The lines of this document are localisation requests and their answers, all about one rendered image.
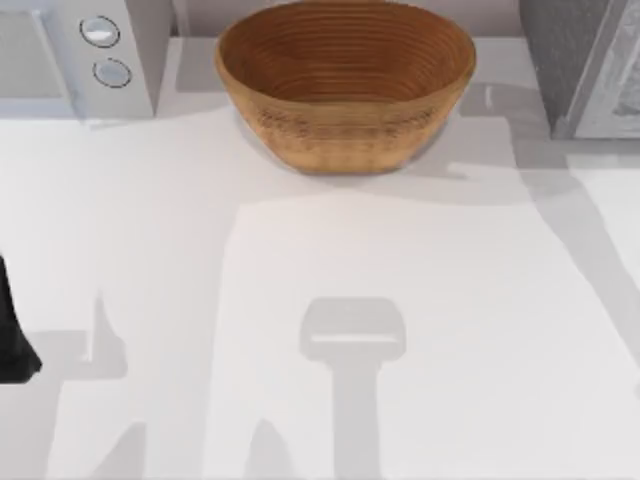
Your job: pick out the brown woven basket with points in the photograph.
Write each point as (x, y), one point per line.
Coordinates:
(345, 75)

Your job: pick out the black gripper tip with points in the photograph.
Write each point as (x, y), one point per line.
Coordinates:
(12, 345)

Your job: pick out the round microwave knob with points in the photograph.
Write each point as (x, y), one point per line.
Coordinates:
(112, 72)
(99, 31)

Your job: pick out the pale microwave oven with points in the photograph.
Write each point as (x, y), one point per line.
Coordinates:
(40, 60)

